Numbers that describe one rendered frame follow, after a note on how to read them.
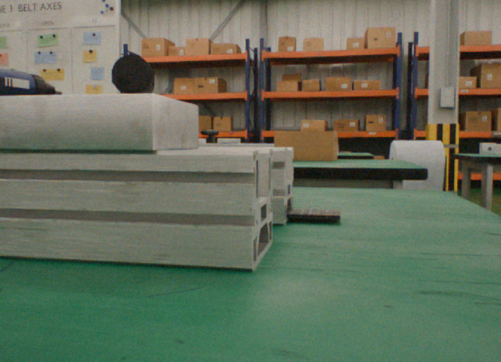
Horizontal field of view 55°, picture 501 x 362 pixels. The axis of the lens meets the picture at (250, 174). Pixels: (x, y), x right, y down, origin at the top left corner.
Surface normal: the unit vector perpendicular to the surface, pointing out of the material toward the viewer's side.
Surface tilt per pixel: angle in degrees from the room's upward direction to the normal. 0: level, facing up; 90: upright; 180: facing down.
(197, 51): 95
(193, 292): 0
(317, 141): 88
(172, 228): 90
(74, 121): 90
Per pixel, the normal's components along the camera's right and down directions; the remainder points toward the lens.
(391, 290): 0.00, -1.00
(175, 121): 0.98, 0.01
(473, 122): -0.17, 0.11
